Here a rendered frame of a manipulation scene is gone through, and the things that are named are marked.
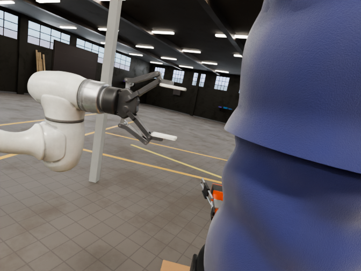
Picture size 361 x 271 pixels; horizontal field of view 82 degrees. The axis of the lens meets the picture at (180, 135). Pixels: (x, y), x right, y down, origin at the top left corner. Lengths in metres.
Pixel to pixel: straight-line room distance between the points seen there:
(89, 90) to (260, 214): 0.49
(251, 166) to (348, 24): 0.16
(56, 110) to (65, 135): 0.07
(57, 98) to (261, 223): 0.55
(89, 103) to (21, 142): 0.20
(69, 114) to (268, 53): 0.52
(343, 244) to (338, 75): 0.17
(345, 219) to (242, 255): 0.12
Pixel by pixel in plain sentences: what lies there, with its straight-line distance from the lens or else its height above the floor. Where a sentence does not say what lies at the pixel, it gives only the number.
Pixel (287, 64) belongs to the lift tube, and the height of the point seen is 1.68.
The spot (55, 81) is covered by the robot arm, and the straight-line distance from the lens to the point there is 0.64.
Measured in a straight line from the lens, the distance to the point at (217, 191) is 0.95.
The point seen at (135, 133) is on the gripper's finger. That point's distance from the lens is 0.59.
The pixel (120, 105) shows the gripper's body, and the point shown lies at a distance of 0.60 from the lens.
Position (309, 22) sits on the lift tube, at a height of 1.72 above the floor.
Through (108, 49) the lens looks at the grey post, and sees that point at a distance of 3.36.
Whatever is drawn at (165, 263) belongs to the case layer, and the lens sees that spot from 1.61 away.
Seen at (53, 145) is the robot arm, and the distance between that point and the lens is 0.66.
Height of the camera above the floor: 1.64
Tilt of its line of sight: 11 degrees down
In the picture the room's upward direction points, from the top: 11 degrees clockwise
